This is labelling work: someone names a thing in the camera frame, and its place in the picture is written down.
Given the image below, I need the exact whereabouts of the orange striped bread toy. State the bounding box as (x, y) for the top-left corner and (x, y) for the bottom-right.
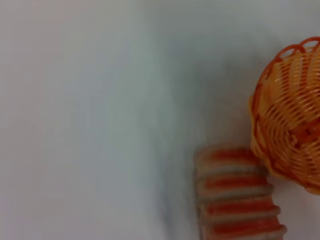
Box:
(194, 142), (288, 240)

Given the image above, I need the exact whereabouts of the orange wire basket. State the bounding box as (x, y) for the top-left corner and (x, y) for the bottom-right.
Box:
(248, 36), (320, 195)

